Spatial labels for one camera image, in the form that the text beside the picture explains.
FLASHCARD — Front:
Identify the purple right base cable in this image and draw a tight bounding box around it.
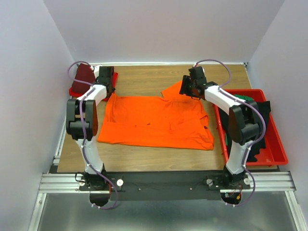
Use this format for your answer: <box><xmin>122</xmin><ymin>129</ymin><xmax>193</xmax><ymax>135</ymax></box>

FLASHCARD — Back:
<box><xmin>225</xmin><ymin>168</ymin><xmax>256</xmax><ymax>207</ymax></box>

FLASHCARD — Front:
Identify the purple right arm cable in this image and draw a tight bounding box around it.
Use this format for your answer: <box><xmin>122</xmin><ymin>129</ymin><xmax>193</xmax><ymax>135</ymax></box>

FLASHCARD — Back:
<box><xmin>193</xmin><ymin>59</ymin><xmax>267</xmax><ymax>169</ymax></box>

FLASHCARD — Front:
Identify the maroon t-shirt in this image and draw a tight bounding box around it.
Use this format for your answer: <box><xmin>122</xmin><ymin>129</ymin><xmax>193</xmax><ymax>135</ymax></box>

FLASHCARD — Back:
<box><xmin>71</xmin><ymin>63</ymin><xmax>111</xmax><ymax>96</ymax></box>

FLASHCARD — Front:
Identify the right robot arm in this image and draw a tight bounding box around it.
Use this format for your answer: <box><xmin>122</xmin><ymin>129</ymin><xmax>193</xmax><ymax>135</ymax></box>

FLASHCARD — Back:
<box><xmin>180</xmin><ymin>66</ymin><xmax>266</xmax><ymax>189</ymax></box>

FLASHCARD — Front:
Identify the red t-shirt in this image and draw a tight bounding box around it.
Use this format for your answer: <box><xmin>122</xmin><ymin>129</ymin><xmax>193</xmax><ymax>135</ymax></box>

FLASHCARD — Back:
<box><xmin>69</xmin><ymin>72</ymin><xmax>118</xmax><ymax>102</ymax></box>

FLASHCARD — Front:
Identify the orange t-shirt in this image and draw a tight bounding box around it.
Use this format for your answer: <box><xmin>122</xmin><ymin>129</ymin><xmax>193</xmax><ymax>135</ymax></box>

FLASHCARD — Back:
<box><xmin>97</xmin><ymin>82</ymin><xmax>214</xmax><ymax>151</ymax></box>

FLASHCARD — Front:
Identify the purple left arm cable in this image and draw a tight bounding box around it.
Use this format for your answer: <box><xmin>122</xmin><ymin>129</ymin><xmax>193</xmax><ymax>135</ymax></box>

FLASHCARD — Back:
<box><xmin>67</xmin><ymin>61</ymin><xmax>120</xmax><ymax>210</ymax></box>

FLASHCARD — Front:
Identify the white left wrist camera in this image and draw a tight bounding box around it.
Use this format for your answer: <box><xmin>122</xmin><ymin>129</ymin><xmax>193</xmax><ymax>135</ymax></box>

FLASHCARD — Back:
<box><xmin>90</xmin><ymin>65</ymin><xmax>100</xmax><ymax>78</ymax></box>

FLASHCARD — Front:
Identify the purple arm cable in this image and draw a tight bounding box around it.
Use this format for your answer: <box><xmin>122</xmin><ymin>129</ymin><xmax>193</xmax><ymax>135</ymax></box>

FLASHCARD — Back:
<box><xmin>67</xmin><ymin>61</ymin><xmax>120</xmax><ymax>210</ymax></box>
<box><xmin>193</xmin><ymin>59</ymin><xmax>267</xmax><ymax>169</ymax></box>

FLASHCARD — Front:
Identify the red plastic bin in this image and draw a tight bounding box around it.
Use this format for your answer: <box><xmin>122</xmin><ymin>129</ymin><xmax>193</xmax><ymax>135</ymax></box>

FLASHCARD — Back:
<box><xmin>213</xmin><ymin>89</ymin><xmax>288</xmax><ymax>167</ymax></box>

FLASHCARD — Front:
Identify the green t-shirt in bin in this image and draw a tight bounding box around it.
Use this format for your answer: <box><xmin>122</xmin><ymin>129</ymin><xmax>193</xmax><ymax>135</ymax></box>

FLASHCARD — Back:
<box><xmin>234</xmin><ymin>94</ymin><xmax>254</xmax><ymax>102</ymax></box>

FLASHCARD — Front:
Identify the black t-shirt in bin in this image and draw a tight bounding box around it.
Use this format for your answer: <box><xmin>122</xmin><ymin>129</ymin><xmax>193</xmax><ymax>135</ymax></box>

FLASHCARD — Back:
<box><xmin>218</xmin><ymin>101</ymin><xmax>271</xmax><ymax>162</ymax></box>

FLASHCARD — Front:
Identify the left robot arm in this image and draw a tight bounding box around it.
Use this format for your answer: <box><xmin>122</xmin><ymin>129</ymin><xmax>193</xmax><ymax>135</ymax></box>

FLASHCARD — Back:
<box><xmin>66</xmin><ymin>61</ymin><xmax>116</xmax><ymax>190</ymax></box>

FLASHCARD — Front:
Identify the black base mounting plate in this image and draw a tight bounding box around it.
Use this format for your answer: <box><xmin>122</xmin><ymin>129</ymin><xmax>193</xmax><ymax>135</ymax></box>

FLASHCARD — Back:
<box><xmin>75</xmin><ymin>170</ymin><xmax>252</xmax><ymax>207</ymax></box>

